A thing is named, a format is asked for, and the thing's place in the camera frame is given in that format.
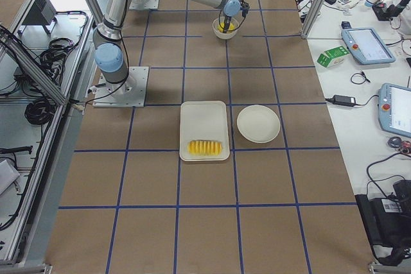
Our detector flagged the grey electronics box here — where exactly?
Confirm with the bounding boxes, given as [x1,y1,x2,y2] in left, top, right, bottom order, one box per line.
[22,0,57,34]

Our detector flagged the black joystick device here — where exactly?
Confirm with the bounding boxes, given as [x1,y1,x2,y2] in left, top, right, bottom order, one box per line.
[372,0,410,21]

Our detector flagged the blue teach pendant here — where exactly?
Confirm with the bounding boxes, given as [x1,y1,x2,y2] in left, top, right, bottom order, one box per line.
[378,83,410,137]
[341,28,396,65]

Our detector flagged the white bowl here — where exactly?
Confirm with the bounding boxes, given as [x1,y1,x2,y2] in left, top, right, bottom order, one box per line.
[212,17,239,40]

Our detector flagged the yellow lemon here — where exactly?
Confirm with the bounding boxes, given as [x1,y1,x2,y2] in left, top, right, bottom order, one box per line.
[217,22,236,33]

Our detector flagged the sliced yellow fruit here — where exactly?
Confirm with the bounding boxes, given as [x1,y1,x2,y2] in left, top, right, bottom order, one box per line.
[188,140,222,156]

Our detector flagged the round grey puck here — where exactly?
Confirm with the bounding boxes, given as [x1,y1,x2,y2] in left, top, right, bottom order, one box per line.
[387,136,402,148]

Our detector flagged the white rectangular tray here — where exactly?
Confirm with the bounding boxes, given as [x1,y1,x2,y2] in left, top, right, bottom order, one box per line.
[179,101,230,162]

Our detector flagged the coiled black cable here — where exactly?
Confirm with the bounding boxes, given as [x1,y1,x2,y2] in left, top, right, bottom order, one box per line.
[24,97,56,126]

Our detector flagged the small black cable loop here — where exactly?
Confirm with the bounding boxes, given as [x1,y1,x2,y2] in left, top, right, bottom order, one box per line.
[350,71,371,85]

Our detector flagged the lower blue teach pendant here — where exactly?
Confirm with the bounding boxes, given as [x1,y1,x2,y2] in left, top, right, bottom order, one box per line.
[378,83,410,137]

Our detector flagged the white round plate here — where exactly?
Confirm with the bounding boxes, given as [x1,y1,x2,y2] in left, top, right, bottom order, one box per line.
[237,105,281,143]

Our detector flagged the black power adapter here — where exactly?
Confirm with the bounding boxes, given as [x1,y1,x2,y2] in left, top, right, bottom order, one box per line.
[333,95,356,107]

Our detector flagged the upper blue teach pendant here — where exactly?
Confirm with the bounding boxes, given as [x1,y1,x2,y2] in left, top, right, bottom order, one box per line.
[341,28,396,65]

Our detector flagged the green white carton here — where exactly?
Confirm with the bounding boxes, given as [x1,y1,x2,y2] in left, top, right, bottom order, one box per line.
[317,46,349,68]

